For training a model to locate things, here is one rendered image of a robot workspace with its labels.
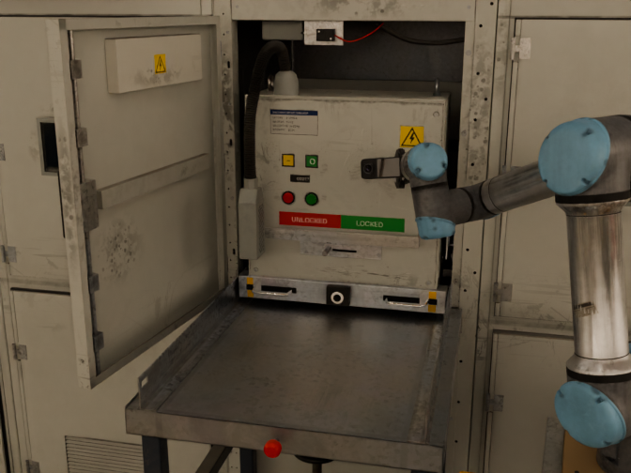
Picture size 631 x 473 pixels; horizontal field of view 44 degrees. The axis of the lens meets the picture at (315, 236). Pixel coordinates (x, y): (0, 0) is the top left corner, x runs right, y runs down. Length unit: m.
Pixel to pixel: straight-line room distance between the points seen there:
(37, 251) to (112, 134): 0.76
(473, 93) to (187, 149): 0.71
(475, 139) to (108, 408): 1.34
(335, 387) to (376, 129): 0.63
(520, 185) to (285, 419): 0.64
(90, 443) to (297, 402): 1.12
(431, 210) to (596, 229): 0.38
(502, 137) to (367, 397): 0.73
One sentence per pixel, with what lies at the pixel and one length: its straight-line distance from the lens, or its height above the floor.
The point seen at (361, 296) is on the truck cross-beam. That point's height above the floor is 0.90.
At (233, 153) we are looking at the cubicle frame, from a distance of 2.08.
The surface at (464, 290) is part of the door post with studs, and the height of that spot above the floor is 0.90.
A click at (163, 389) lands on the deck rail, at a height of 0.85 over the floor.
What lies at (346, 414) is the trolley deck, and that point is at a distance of 1.55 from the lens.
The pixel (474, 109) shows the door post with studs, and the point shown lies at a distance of 1.95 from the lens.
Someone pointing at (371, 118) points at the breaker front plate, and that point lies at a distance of 1.90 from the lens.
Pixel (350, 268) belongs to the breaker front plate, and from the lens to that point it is 2.00.
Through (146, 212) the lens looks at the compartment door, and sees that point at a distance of 1.84.
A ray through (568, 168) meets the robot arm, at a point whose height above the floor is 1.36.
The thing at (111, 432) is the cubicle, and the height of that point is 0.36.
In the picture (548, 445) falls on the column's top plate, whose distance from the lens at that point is 1.71.
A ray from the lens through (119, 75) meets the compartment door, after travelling 1.68.
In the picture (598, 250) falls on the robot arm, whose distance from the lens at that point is 1.32.
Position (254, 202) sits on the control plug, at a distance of 1.89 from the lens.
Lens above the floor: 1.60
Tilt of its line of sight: 16 degrees down
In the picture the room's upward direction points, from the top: straight up
